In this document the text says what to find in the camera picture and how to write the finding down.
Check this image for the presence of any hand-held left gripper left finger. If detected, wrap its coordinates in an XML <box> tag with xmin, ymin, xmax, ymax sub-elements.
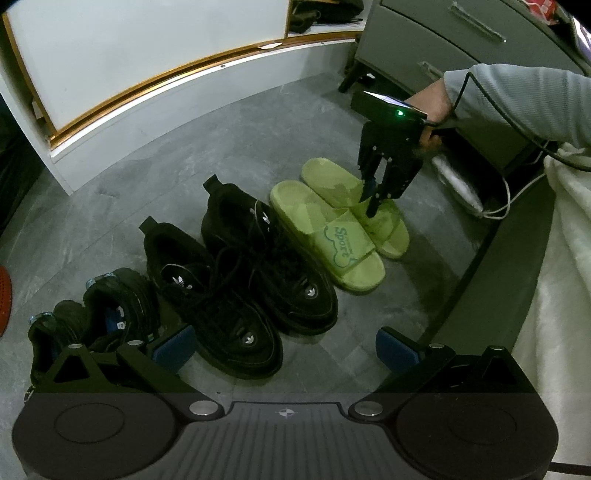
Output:
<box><xmin>32</xmin><ymin>323</ymin><xmax>232</xmax><ymax>422</ymax></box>

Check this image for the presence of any person's right hand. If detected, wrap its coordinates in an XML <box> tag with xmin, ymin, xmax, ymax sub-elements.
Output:
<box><xmin>406</xmin><ymin>76</ymin><xmax>455</xmax><ymax>151</ymax></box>

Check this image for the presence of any white power strip with cable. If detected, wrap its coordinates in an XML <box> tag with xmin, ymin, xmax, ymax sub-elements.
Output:
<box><xmin>431</xmin><ymin>154</ymin><xmax>488</xmax><ymax>217</ymax></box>

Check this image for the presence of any green slide sandal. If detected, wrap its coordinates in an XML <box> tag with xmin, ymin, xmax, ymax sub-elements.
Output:
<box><xmin>301</xmin><ymin>158</ymin><xmax>410</xmax><ymax>259</ymax></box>
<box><xmin>269</xmin><ymin>180</ymin><xmax>386</xmax><ymax>292</ymax></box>

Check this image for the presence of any black mesh running shoe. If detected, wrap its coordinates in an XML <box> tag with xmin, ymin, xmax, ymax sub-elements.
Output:
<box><xmin>27</xmin><ymin>300</ymin><xmax>93</xmax><ymax>388</ymax></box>
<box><xmin>83</xmin><ymin>268</ymin><xmax>160</xmax><ymax>356</ymax></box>

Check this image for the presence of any white cabinet with gold trim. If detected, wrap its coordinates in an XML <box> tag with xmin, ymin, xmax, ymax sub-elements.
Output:
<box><xmin>0</xmin><ymin>0</ymin><xmax>370</xmax><ymax>195</ymax></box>

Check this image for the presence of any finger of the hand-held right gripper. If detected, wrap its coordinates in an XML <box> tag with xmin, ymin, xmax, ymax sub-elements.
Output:
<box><xmin>368</xmin><ymin>158</ymin><xmax>422</xmax><ymax>219</ymax></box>
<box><xmin>357</xmin><ymin>154</ymin><xmax>380</xmax><ymax>202</ymax></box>

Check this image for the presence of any red trash bin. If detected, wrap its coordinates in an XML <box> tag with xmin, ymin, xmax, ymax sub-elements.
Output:
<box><xmin>0</xmin><ymin>265</ymin><xmax>11</xmax><ymax>337</ymax></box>

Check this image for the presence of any dark bag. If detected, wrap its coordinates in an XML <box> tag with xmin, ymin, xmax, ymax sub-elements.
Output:
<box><xmin>288</xmin><ymin>0</ymin><xmax>365</xmax><ymax>33</ymax></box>

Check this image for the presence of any black lace-up sneaker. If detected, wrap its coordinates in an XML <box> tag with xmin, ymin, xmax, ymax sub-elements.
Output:
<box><xmin>202</xmin><ymin>175</ymin><xmax>339</xmax><ymax>336</ymax></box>
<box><xmin>140</xmin><ymin>216</ymin><xmax>284</xmax><ymax>380</ymax></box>

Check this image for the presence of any red and white box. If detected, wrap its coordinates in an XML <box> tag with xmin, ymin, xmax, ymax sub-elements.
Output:
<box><xmin>526</xmin><ymin>0</ymin><xmax>559</xmax><ymax>24</ymax></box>

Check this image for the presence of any white blanket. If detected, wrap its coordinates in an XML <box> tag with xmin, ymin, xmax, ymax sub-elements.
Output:
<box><xmin>512</xmin><ymin>143</ymin><xmax>591</xmax><ymax>467</ymax></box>

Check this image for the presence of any grey drawer cabinet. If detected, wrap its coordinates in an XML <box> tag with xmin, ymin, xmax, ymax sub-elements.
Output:
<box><xmin>339</xmin><ymin>0</ymin><xmax>591</xmax><ymax>171</ymax></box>

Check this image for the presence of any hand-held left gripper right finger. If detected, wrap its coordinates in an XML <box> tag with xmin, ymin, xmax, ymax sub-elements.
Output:
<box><xmin>349</xmin><ymin>327</ymin><xmax>541</xmax><ymax>422</ymax></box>

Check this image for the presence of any white cable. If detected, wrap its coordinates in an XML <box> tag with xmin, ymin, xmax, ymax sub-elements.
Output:
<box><xmin>482</xmin><ymin>171</ymin><xmax>548</xmax><ymax>219</ymax></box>

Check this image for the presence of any black cable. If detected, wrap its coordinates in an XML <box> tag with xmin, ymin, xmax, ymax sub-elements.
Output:
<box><xmin>450</xmin><ymin>71</ymin><xmax>591</xmax><ymax>172</ymax></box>

